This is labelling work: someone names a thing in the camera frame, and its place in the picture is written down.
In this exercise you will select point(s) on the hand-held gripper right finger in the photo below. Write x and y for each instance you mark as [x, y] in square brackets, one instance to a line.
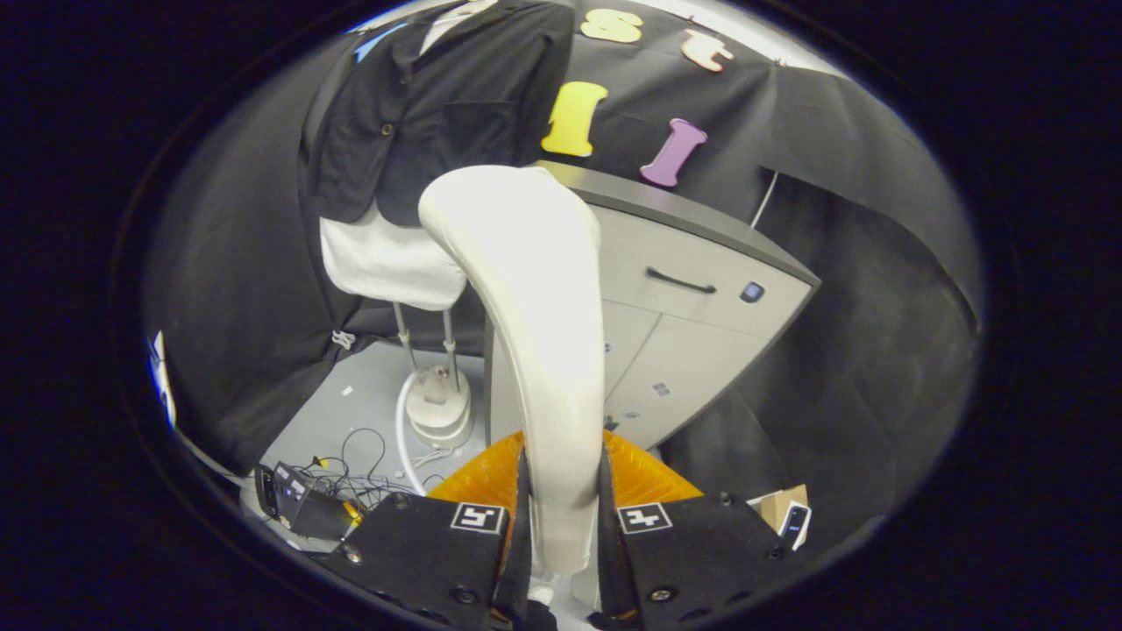
[701, 552]

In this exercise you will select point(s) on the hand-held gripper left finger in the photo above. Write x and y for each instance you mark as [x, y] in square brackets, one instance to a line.
[421, 561]

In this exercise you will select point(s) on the white garment steamer base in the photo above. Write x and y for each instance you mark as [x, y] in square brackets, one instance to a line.
[438, 407]

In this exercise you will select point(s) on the white shirt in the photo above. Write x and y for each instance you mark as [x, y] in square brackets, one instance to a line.
[386, 263]

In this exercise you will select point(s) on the black suit jacket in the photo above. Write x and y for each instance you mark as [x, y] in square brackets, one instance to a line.
[456, 105]

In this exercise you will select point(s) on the small cardboard box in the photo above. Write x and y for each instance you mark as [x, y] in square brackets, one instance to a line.
[771, 506]

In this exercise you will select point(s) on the black handheld device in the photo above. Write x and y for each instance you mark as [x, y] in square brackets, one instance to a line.
[794, 524]

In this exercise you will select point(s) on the black electronic box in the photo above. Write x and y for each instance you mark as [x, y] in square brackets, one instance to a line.
[307, 513]

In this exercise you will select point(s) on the black backdrop cloth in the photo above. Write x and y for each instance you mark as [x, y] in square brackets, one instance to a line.
[877, 350]

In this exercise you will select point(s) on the grey cabinet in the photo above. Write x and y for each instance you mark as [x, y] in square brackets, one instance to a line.
[684, 254]

